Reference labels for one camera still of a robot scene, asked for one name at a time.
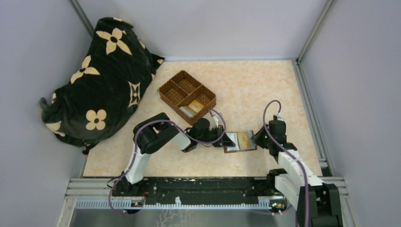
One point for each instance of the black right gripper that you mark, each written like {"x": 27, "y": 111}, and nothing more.
{"x": 257, "y": 137}

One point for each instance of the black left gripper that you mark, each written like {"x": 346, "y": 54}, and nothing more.
{"x": 226, "y": 141}

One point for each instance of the brown leather card holder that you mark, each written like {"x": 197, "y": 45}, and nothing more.
{"x": 233, "y": 136}

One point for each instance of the gold card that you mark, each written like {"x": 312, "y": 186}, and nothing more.
{"x": 244, "y": 140}

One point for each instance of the brown woven divided basket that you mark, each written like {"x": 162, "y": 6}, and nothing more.
{"x": 181, "y": 90}

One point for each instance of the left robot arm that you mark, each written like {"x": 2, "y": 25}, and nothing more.
{"x": 152, "y": 134}

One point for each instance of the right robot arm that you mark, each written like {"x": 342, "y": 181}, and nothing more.
{"x": 317, "y": 203}

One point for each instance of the yellow card in basket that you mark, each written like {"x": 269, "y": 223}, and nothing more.
{"x": 196, "y": 106}

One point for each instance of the white card in basket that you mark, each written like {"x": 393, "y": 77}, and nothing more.
{"x": 188, "y": 111}

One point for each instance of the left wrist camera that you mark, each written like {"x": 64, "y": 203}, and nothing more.
{"x": 215, "y": 121}

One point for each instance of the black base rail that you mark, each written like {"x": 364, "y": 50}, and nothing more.
{"x": 178, "y": 193}

